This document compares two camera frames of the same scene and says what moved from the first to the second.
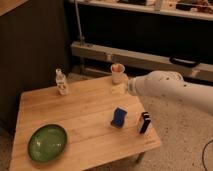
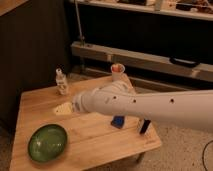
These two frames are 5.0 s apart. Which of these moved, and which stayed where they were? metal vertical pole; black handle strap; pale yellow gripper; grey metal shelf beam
Moved: pale yellow gripper
Stayed: metal vertical pole; black handle strap; grey metal shelf beam
